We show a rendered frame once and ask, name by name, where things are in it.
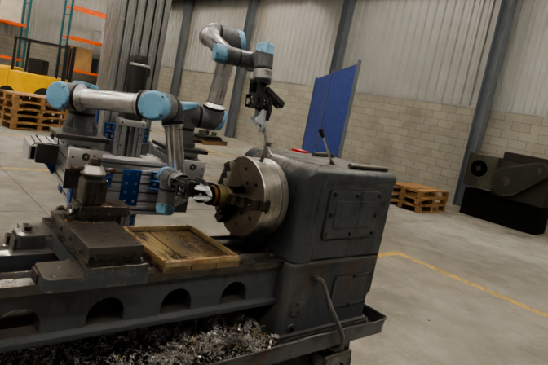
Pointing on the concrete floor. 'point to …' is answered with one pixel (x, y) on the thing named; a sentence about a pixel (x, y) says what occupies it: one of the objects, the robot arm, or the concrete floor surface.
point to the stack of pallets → (9, 107)
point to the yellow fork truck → (36, 71)
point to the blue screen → (330, 110)
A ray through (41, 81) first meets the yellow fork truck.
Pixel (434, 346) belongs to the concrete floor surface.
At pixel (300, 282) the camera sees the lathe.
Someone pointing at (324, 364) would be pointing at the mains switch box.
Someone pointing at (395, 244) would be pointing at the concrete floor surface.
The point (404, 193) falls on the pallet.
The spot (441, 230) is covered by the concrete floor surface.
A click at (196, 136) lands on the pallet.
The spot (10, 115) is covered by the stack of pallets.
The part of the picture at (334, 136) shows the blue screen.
